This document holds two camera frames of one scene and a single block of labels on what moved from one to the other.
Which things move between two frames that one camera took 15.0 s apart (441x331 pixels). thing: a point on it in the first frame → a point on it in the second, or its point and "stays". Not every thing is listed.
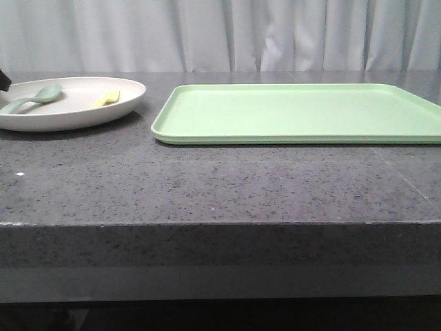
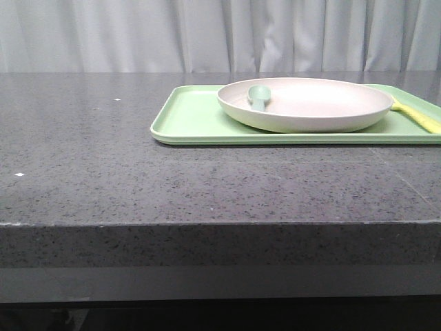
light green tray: [298, 114] stays
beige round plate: [72, 108] → [309, 105]
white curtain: [219, 36] stays
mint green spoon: [47, 94] → [259, 94]
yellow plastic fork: [110, 101] → [431, 125]
